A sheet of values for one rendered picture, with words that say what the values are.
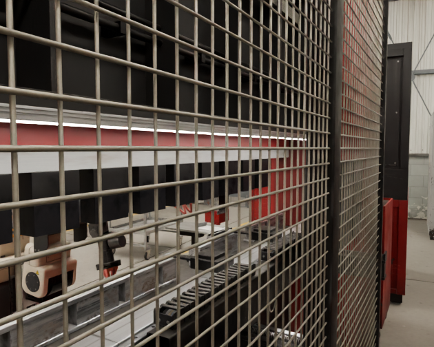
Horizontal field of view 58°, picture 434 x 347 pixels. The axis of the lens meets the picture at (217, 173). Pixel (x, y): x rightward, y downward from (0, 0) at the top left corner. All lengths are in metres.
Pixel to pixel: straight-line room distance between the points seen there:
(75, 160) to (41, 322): 0.44
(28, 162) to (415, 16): 8.32
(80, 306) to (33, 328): 0.15
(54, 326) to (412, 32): 8.29
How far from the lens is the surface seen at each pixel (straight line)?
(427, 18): 8.88
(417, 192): 8.58
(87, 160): 1.19
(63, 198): 0.21
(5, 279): 2.42
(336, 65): 0.70
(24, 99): 0.86
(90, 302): 1.29
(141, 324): 1.00
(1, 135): 1.04
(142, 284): 1.45
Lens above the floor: 1.40
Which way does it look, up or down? 4 degrees down
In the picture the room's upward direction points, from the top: straight up
